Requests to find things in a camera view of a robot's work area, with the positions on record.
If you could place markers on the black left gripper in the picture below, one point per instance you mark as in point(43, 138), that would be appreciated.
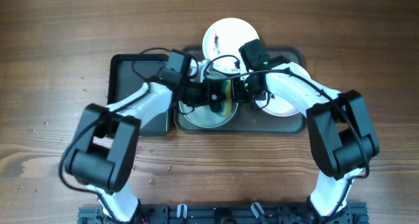
point(203, 95)

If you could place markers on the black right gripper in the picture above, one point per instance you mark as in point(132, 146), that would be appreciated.
point(238, 93)

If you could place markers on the green yellow sponge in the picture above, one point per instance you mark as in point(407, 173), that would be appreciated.
point(220, 101)

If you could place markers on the white plate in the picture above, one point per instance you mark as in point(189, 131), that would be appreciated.
point(276, 106)
point(203, 116)
point(226, 36)

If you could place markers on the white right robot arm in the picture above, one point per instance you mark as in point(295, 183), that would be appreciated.
point(341, 133)

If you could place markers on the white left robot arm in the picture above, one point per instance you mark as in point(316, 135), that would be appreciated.
point(100, 157)

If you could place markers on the dark grey serving tray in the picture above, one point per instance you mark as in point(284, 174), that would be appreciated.
point(245, 120)

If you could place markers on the black water tray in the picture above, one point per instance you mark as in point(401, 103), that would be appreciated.
point(123, 81)

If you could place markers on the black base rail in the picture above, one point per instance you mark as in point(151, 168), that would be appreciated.
point(285, 212)

